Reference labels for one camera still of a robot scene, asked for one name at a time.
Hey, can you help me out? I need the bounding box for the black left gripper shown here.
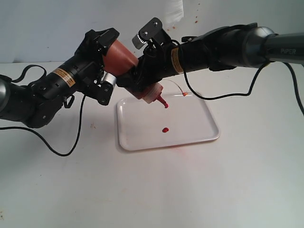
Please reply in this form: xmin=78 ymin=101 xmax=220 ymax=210
xmin=54 ymin=28 xmax=120 ymax=106

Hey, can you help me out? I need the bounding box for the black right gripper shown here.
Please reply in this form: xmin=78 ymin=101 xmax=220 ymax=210
xmin=116 ymin=40 xmax=183 ymax=93

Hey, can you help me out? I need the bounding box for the red sauce squeeze bottle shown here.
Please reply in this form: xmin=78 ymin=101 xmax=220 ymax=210
xmin=103 ymin=40 xmax=169 ymax=108

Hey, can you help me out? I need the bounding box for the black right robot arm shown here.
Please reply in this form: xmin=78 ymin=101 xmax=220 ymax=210
xmin=116 ymin=23 xmax=304 ymax=92

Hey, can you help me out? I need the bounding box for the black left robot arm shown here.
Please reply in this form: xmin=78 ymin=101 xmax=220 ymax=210
xmin=0 ymin=28 xmax=119 ymax=128

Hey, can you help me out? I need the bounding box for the red sauce blob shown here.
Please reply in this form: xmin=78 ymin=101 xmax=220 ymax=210
xmin=162 ymin=127 xmax=169 ymax=133

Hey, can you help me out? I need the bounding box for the white rectangular plastic tray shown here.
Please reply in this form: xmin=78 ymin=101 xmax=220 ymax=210
xmin=117 ymin=93 xmax=220 ymax=151

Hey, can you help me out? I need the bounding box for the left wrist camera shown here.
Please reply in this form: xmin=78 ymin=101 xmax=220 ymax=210
xmin=101 ymin=72 xmax=117 ymax=87

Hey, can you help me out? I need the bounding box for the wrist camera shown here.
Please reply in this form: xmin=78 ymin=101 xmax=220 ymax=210
xmin=101 ymin=72 xmax=117 ymax=87
xmin=132 ymin=17 xmax=166 ymax=49

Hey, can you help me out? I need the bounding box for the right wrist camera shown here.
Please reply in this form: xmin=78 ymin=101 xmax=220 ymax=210
xmin=132 ymin=17 xmax=166 ymax=49

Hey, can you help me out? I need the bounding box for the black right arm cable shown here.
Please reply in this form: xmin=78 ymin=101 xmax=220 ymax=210
xmin=171 ymin=39 xmax=304 ymax=114

